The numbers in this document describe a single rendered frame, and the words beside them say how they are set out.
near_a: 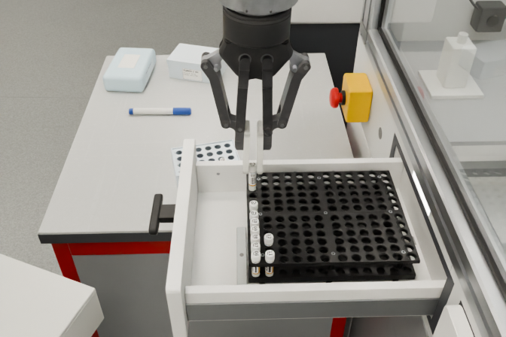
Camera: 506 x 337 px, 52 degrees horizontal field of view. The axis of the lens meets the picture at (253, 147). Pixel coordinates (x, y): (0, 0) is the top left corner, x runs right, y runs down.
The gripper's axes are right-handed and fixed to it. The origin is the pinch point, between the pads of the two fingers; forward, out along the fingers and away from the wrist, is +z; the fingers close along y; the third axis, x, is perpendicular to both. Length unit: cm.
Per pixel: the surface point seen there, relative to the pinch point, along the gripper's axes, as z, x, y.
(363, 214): 9.8, -2.7, 15.8
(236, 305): 13.2, -15.4, -2.0
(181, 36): 102, 229, -36
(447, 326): 8.5, -21.3, 21.7
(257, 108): 24, 44, 2
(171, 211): 9.3, -2.7, -11.2
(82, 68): 103, 193, -86
